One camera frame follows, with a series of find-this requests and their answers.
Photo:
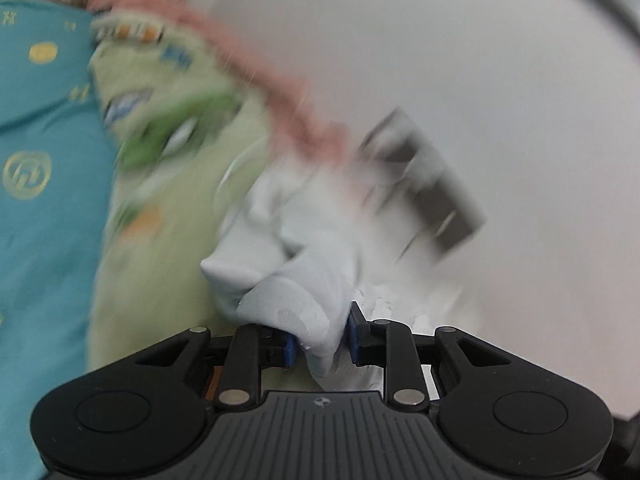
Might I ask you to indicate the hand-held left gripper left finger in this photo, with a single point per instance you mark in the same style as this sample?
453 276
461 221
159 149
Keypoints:
289 349

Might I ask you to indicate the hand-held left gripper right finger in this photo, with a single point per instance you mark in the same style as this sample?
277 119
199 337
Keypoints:
354 336

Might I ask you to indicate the light grey t-shirt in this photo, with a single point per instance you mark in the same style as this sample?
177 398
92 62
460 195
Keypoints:
300 270

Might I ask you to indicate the green printed blanket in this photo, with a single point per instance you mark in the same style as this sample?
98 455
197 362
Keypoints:
170 170

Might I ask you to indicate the teal printed bed sheet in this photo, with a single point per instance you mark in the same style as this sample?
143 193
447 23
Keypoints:
45 240

